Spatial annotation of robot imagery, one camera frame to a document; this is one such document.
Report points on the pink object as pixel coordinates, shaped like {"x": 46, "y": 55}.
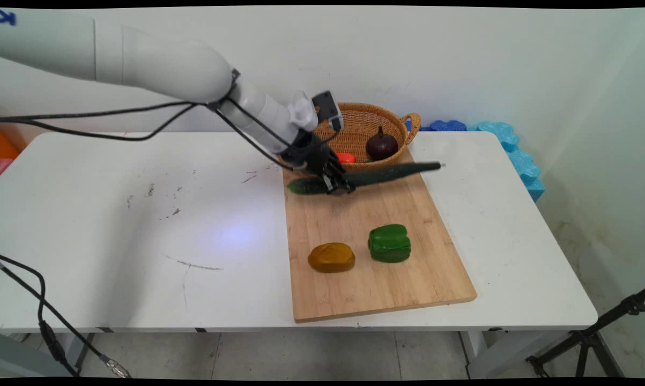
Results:
{"x": 0, "y": 167}

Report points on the white table leg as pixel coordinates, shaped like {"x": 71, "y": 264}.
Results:
{"x": 483, "y": 351}
{"x": 78, "y": 351}

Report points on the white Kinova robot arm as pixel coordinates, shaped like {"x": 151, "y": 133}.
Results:
{"x": 156, "y": 64}

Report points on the brown-yellow potato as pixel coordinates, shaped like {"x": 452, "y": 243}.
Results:
{"x": 332, "y": 257}

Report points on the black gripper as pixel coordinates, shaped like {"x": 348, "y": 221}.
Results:
{"x": 314, "y": 153}

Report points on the long dark green cucumber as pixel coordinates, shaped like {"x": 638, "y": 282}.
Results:
{"x": 392, "y": 172}

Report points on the orange box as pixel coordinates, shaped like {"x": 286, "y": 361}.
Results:
{"x": 4, "y": 147}

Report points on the woven wicker basket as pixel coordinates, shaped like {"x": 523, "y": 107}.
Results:
{"x": 370, "y": 131}

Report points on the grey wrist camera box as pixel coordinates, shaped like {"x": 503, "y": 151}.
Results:
{"x": 327, "y": 108}

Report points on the light blue foam piece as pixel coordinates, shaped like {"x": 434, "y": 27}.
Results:
{"x": 518, "y": 158}

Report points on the dark purple onion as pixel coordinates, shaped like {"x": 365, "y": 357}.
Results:
{"x": 382, "y": 146}

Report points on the dark blue foam piece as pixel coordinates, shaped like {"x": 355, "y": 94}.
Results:
{"x": 446, "y": 126}

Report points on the black tripod stand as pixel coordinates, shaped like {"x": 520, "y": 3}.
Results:
{"x": 590, "y": 338}

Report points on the wooden cutting board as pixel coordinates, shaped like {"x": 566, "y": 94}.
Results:
{"x": 376, "y": 279}

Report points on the green bell pepper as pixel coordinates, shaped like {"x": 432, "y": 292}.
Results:
{"x": 390, "y": 244}

